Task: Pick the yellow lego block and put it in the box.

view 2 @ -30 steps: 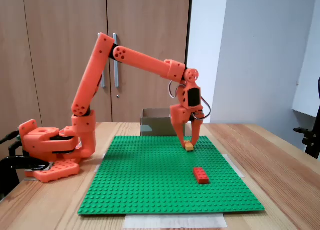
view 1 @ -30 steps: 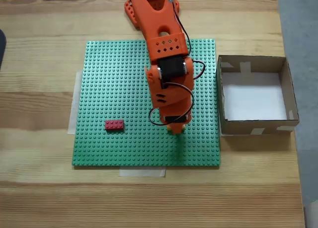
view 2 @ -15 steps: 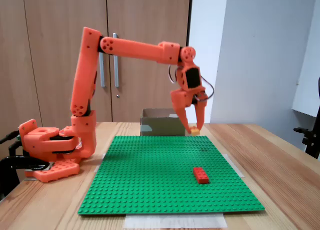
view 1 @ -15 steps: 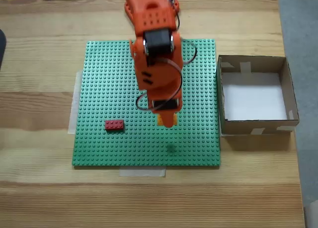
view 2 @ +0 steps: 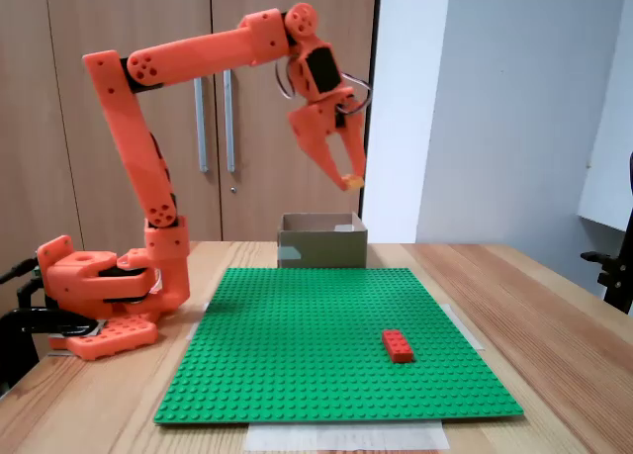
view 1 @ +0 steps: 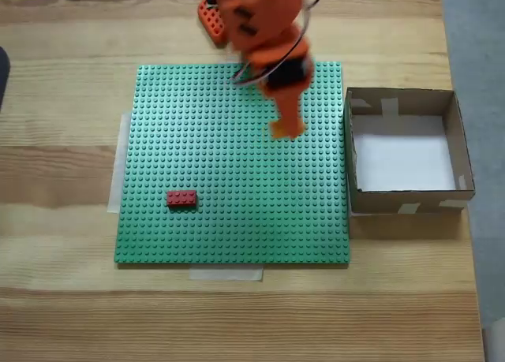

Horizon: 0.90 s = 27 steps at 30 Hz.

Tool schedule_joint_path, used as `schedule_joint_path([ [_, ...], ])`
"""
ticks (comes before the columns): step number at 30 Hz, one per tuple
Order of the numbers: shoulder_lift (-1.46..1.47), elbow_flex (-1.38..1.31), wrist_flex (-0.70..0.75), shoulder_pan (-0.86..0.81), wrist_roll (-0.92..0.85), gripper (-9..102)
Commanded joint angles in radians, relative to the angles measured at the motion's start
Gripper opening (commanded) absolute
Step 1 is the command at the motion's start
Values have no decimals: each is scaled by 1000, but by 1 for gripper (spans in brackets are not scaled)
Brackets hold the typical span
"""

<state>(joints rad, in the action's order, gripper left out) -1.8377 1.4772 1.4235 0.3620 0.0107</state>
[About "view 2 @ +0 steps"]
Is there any cardboard box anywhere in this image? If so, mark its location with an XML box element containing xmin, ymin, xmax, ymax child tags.
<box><xmin>276</xmin><ymin>212</ymin><xmax>370</xmax><ymax>270</ymax></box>

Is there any red lego block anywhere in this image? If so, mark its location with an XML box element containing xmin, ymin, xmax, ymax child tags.
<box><xmin>381</xmin><ymin>328</ymin><xmax>415</xmax><ymax>365</ymax></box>

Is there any green lego baseplate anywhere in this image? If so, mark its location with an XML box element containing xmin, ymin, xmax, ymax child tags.
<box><xmin>152</xmin><ymin>267</ymin><xmax>524</xmax><ymax>426</ymax></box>

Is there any small masking tape strip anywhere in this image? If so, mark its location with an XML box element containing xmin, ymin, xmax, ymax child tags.
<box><xmin>186</xmin><ymin>302</ymin><xmax>210</xmax><ymax>341</ymax></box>

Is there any white panel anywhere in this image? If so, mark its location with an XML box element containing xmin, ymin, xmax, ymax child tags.
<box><xmin>577</xmin><ymin>0</ymin><xmax>633</xmax><ymax>233</ymax></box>

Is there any wooden cabinet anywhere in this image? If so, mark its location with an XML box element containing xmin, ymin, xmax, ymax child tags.
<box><xmin>0</xmin><ymin>0</ymin><xmax>383</xmax><ymax>297</ymax></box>

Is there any wide masking tape strip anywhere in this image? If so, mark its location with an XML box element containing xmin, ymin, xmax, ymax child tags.
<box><xmin>245</xmin><ymin>420</ymin><xmax>451</xmax><ymax>453</ymax></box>

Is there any black clamp stand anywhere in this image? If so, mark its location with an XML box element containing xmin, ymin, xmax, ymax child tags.
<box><xmin>580</xmin><ymin>150</ymin><xmax>633</xmax><ymax>317</ymax></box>

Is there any black table clamp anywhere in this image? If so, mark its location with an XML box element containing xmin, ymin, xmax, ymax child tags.
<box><xmin>0</xmin><ymin>307</ymin><xmax>100</xmax><ymax>394</ymax></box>

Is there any gripper servo cable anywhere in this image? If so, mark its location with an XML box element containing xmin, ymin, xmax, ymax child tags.
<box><xmin>338</xmin><ymin>71</ymin><xmax>372</xmax><ymax>117</ymax></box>

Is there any wrist servo cable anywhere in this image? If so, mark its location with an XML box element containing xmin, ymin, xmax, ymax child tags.
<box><xmin>274</xmin><ymin>60</ymin><xmax>298</xmax><ymax>101</ymax></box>

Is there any metal cabinet handle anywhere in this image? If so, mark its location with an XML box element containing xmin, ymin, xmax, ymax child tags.
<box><xmin>222</xmin><ymin>69</ymin><xmax>236</xmax><ymax>174</ymax></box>
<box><xmin>193</xmin><ymin>76</ymin><xmax>209</xmax><ymax>174</ymax></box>

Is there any black cable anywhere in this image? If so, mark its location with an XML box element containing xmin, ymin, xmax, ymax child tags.
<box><xmin>0</xmin><ymin>257</ymin><xmax>41</xmax><ymax>285</ymax></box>
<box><xmin>16</xmin><ymin>277</ymin><xmax>49</xmax><ymax>311</ymax></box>

